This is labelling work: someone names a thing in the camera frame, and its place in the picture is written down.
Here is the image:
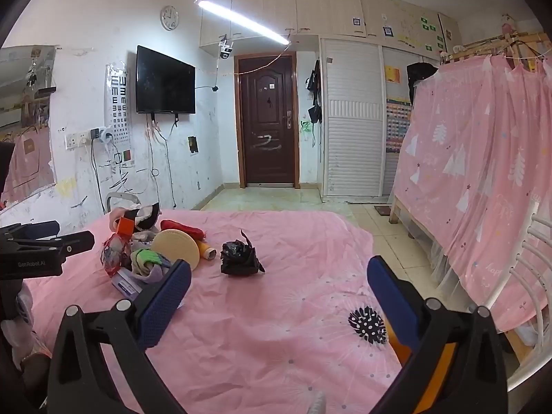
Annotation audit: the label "white metal rail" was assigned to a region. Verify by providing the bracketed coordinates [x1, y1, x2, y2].
[506, 213, 552, 393]

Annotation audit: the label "colourful chart poster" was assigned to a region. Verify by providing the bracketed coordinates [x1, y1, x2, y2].
[386, 98, 412, 154]

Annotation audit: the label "pink printed bed curtain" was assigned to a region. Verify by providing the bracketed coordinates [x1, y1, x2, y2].
[394, 54, 552, 333]

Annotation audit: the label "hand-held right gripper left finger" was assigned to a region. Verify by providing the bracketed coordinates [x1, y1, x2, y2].
[45, 259, 193, 414]

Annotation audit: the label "white chair frame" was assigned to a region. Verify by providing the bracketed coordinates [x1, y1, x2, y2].
[106, 192, 141, 215]

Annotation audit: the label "white louvered wardrobe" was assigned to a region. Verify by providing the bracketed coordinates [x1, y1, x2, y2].
[320, 37, 441, 199]

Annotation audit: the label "dark brown door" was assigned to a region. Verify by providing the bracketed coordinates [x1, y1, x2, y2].
[235, 54, 298, 188]

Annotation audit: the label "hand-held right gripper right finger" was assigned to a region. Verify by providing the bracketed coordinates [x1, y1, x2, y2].
[366, 255, 510, 414]

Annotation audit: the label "hanging black bags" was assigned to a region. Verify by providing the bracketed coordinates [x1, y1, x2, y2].
[306, 59, 323, 125]

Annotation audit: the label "beige overhead cabinets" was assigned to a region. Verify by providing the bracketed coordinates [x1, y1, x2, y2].
[199, 0, 460, 50]

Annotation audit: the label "black white cloth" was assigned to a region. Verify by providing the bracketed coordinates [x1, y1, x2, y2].
[134, 202, 162, 231]

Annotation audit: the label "eye chart poster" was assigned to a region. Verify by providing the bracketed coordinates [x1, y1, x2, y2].
[106, 64, 131, 145]

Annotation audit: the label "white wall clock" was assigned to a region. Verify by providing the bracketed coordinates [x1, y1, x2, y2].
[160, 5, 179, 31]

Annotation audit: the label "wall mirror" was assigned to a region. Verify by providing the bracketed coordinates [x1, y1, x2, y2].
[0, 45, 59, 208]

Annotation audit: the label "pink bed sheet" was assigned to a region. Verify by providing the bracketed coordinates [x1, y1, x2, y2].
[23, 209, 475, 414]

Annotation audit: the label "grey cloth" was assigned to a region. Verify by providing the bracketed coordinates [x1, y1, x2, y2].
[138, 263, 173, 286]

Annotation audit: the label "black plastic bag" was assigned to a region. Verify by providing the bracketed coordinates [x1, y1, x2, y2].
[221, 229, 266, 276]

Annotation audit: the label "hanging black cloth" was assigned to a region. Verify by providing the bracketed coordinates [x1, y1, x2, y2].
[406, 62, 440, 108]

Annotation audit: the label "green knit glove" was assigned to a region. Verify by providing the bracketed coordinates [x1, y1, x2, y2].
[130, 248, 162, 274]

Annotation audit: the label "black wall television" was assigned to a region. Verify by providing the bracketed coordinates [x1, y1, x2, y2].
[136, 45, 197, 115]

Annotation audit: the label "beige round disc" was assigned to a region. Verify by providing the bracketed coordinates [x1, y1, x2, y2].
[151, 229, 200, 272]

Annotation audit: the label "purple plastic packet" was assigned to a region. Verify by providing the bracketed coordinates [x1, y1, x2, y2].
[111, 267, 147, 300]

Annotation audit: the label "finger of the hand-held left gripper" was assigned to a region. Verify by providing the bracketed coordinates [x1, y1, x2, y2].
[56, 230, 95, 264]
[0, 221, 60, 242]

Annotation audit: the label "red mesh bag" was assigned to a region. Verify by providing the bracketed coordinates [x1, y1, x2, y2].
[101, 233, 130, 279]

